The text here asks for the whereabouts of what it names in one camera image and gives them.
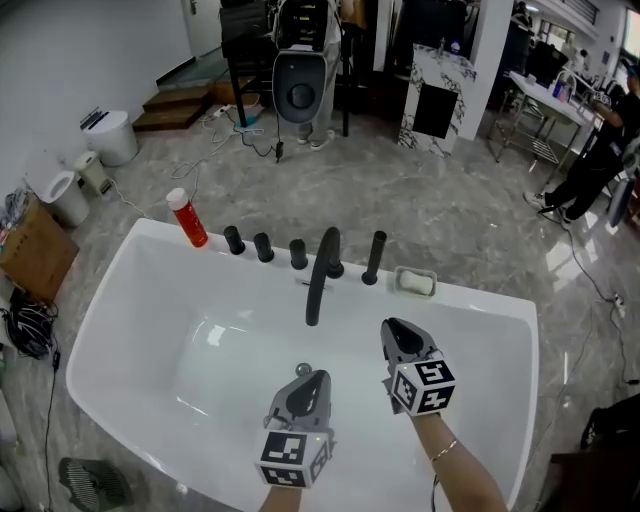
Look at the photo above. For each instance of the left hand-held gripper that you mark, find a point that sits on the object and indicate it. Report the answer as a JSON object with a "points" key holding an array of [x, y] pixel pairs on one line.
{"points": [[292, 452]]}

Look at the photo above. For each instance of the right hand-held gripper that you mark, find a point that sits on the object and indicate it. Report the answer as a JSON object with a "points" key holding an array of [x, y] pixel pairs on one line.
{"points": [[422, 385]]}

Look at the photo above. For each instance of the white bathtub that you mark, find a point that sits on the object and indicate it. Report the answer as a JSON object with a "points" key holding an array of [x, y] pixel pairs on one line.
{"points": [[200, 350]]}

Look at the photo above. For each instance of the black handheld shower head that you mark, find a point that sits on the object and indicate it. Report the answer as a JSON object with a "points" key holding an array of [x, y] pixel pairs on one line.
{"points": [[378, 252]]}

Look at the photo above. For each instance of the person's left forearm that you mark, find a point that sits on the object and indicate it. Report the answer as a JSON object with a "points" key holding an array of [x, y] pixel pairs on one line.
{"points": [[281, 501]]}

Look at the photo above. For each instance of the person's right forearm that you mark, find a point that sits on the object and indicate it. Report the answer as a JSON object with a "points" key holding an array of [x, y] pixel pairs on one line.
{"points": [[462, 475]]}

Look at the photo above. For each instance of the chrome bathtub drain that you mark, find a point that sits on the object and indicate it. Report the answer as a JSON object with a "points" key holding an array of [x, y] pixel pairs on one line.
{"points": [[303, 369]]}

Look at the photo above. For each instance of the clear soap dish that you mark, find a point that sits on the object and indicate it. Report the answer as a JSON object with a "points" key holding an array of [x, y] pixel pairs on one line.
{"points": [[434, 285]]}

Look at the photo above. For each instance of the white soap bar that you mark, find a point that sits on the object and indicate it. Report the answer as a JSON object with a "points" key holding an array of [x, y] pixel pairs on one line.
{"points": [[415, 282]]}

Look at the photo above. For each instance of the black curved faucet spout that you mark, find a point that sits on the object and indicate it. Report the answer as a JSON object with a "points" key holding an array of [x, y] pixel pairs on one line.
{"points": [[320, 270]]}

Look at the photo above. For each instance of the black cylindrical faucet knob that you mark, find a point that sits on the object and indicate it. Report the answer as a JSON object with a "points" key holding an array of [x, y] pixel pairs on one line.
{"points": [[263, 247], [233, 240], [298, 254]]}

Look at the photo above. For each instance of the black bag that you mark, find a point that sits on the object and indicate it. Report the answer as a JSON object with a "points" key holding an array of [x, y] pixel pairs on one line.
{"points": [[610, 422]]}

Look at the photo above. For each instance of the black mesh cover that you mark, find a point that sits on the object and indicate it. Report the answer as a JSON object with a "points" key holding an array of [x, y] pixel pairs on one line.
{"points": [[95, 485]]}

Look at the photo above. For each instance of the dark wooden furniture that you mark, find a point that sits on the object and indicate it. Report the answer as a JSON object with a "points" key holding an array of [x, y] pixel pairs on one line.
{"points": [[600, 482]]}

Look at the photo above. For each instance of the white power strip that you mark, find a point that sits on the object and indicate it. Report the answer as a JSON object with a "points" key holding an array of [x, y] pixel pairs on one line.
{"points": [[221, 111], [619, 306]]}

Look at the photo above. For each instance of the red bottle with white cap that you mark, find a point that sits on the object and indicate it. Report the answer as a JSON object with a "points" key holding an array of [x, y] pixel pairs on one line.
{"points": [[190, 222]]}

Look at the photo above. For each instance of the marble pattern counter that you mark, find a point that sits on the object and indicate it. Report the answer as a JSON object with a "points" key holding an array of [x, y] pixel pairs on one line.
{"points": [[435, 75]]}

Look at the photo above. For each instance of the blue bottle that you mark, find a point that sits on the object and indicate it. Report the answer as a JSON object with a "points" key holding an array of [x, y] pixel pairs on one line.
{"points": [[561, 92]]}

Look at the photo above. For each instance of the grey oval panel device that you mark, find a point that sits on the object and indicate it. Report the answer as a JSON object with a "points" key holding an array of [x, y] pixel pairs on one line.
{"points": [[300, 85]]}

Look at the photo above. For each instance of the brown cardboard box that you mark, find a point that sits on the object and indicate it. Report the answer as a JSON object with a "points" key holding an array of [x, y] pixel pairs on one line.
{"points": [[37, 250]]}

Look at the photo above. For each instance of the white open bucket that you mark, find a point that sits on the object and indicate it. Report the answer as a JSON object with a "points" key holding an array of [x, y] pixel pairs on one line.
{"points": [[67, 200]]}

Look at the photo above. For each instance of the small beige pedal bin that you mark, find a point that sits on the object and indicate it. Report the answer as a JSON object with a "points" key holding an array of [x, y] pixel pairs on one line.
{"points": [[92, 172]]}

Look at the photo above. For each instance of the large white round bin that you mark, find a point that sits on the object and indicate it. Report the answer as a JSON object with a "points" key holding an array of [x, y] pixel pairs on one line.
{"points": [[112, 137]]}

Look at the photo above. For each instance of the brown wooden steps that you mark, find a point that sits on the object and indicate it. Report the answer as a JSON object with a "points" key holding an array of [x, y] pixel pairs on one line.
{"points": [[172, 107]]}

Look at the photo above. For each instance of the metal frame sink table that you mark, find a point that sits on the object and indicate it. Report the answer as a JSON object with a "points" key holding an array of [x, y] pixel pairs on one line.
{"points": [[545, 107]]}

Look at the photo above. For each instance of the black table frame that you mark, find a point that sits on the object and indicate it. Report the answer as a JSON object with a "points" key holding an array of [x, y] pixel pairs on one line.
{"points": [[240, 65]]}

